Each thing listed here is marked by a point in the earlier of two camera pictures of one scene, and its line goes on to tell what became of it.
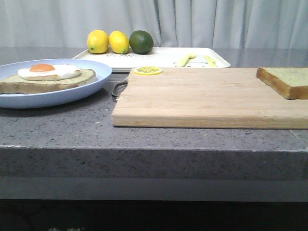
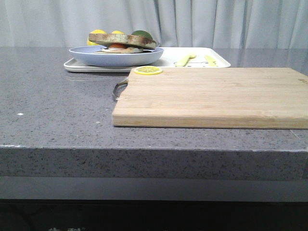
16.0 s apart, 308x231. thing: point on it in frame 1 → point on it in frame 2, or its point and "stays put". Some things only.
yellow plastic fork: (183, 62) stays put
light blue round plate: (103, 75) → (84, 55)
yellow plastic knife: (211, 61) stays put
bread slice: (14, 83) → (143, 51)
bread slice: (291, 83) → (130, 39)
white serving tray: (160, 57) stays put
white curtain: (171, 23) stays put
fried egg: (45, 72) → (121, 48)
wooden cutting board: (206, 97) stays put
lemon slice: (147, 70) stays put
